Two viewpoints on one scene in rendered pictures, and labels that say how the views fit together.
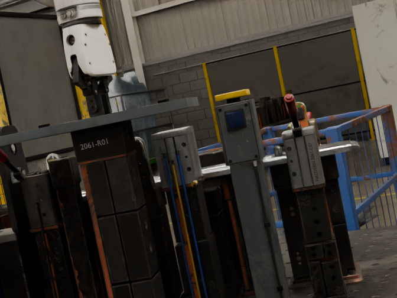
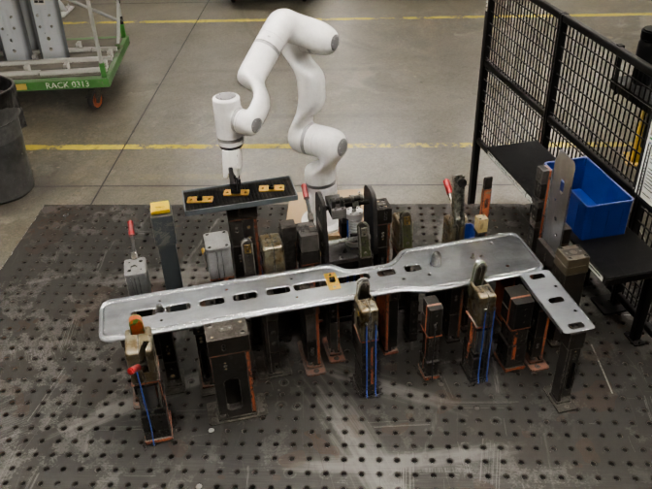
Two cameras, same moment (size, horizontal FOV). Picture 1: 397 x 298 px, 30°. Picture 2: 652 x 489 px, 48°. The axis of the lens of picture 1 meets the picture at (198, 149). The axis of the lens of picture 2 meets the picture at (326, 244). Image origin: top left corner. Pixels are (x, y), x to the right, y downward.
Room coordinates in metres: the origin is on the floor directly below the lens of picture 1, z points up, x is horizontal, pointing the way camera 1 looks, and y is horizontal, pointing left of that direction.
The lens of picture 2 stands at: (3.48, -0.35, 2.41)
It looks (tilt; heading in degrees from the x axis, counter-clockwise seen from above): 35 degrees down; 158
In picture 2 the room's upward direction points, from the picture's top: 2 degrees counter-clockwise
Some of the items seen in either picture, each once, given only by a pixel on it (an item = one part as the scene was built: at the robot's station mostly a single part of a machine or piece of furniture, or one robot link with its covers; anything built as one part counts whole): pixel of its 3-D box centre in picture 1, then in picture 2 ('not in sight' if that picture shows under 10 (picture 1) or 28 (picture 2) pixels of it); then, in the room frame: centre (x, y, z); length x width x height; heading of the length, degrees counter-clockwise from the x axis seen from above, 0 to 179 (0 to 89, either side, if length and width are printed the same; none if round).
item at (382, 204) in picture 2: not in sight; (380, 254); (1.62, 0.60, 0.91); 0.07 x 0.05 x 0.42; 170
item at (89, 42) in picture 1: (87, 49); (232, 156); (1.41, 0.17, 1.29); 0.10 x 0.07 x 0.11; 154
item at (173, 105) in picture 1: (100, 120); (239, 195); (1.42, 0.17, 1.16); 0.37 x 0.14 x 0.02; 80
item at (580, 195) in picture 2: not in sight; (583, 197); (1.84, 1.25, 1.09); 0.30 x 0.17 x 0.13; 169
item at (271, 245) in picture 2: not in sight; (275, 287); (1.61, 0.21, 0.89); 0.13 x 0.11 x 0.38; 170
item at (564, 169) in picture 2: not in sight; (557, 202); (1.93, 1.06, 1.17); 0.12 x 0.01 x 0.34; 170
